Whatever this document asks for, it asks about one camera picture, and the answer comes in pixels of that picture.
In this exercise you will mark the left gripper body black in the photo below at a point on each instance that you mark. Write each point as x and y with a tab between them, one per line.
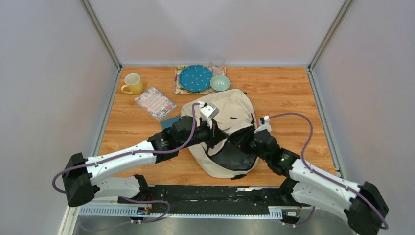
211	140

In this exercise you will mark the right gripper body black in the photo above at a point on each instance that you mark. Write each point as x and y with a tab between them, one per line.
246	144

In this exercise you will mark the beige canvas backpack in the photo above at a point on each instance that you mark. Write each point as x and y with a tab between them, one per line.
230	158

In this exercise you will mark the blue leather wallet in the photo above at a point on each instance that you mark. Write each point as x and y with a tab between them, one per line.
167	123

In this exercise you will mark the floral cover book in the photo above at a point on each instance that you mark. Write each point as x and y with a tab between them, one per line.
156	104

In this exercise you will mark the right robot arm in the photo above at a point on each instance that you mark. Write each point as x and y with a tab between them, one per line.
361	206

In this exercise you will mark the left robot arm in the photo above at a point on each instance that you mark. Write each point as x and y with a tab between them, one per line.
81	176

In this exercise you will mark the light teal bowl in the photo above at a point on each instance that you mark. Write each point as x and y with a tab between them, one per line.
220	83

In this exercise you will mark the floral tray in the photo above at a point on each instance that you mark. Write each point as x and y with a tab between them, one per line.
178	89

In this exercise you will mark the blue polka dot plate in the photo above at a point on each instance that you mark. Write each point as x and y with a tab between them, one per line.
195	78

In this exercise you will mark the clear drinking glass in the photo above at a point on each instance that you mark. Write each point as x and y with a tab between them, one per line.
217	65

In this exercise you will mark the yellow mug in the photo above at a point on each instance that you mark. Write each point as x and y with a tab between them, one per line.
133	84

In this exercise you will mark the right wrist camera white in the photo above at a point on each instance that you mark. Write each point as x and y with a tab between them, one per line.
264	124

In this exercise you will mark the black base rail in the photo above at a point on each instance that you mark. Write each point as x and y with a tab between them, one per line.
219	200

